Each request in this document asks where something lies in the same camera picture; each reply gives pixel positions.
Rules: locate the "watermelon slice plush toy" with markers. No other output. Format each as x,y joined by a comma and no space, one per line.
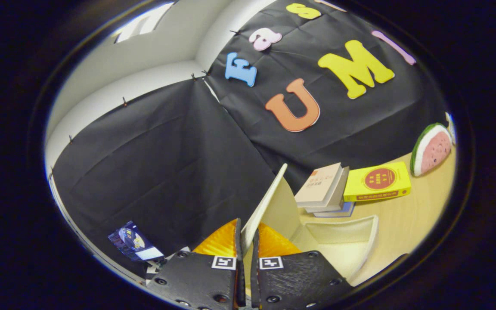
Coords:
433,150

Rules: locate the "blue printed packet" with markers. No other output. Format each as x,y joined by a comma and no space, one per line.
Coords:
129,241

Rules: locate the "white plush toy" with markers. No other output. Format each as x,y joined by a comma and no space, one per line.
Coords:
450,127

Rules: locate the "grey cover book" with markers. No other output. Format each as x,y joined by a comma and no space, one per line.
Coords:
338,196

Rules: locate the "yellow book with red circle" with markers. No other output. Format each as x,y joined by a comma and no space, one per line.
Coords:
377,183

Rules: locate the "blue cover book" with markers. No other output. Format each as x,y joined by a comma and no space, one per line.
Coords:
342,212

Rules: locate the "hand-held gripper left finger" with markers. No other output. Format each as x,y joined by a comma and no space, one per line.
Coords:
200,284

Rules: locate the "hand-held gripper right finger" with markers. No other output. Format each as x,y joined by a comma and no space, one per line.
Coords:
295,280

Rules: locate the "long ceiling light panel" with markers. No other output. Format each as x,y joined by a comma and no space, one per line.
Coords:
144,23

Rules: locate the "cream storage box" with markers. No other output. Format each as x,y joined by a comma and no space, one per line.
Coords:
342,245

